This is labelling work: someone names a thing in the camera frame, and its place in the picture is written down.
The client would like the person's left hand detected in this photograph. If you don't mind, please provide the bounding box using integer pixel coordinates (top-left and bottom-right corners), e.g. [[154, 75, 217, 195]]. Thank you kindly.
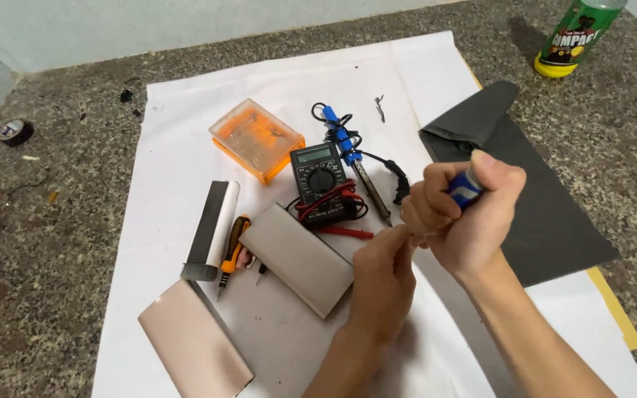
[[351, 224, 418, 342]]

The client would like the person's right hand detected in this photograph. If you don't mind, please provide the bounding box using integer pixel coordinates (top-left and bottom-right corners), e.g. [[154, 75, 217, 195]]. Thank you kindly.
[[400, 149, 528, 280]]

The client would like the black multimeter test lead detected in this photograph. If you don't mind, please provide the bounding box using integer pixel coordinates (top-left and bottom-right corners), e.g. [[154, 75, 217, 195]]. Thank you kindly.
[[285, 193, 370, 223]]

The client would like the red multimeter test lead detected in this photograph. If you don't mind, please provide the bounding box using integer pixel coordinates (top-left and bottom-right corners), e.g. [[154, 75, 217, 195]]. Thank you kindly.
[[295, 179, 375, 240]]

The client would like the silver power bank shell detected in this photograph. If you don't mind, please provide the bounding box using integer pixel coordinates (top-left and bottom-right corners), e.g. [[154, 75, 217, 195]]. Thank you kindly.
[[239, 202, 356, 320]]

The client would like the black digital multimeter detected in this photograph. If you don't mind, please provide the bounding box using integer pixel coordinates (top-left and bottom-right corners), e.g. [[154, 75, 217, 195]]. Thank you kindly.
[[289, 142, 361, 226]]

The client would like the dark grey sandpaper sheet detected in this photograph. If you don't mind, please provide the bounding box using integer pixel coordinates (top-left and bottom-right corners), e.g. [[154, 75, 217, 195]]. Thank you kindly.
[[417, 80, 622, 288]]

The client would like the orange and black screwdriver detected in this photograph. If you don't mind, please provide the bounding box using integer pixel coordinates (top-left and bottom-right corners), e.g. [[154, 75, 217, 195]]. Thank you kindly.
[[217, 214, 252, 303]]

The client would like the orange clear plastic bit case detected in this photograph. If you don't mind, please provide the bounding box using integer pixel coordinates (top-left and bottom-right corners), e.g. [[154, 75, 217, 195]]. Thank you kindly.
[[208, 98, 306, 185]]

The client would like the yellow paper sheet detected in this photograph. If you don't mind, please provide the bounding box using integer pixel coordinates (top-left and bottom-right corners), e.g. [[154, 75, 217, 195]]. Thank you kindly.
[[586, 268, 637, 352]]

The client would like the pink power bank shell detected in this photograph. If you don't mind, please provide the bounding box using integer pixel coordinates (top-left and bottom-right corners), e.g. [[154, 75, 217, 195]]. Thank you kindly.
[[137, 279, 255, 398]]

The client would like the large white paper sheet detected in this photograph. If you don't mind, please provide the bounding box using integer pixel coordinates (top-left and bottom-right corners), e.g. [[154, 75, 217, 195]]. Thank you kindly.
[[91, 30, 637, 398]]

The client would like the green bottle with yellow cap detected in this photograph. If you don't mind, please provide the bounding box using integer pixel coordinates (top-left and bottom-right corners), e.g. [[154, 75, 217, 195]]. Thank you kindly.
[[533, 0, 628, 78]]

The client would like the black electrical tape roll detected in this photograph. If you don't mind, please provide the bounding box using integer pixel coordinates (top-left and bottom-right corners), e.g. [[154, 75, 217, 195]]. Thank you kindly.
[[0, 118, 35, 148]]

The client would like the black soldering iron cable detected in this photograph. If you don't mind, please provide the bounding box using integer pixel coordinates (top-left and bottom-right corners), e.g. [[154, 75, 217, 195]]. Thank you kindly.
[[311, 102, 411, 206]]

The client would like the blue handled soldering iron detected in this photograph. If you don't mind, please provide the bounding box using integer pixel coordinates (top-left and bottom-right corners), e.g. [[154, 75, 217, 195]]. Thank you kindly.
[[321, 105, 394, 228]]

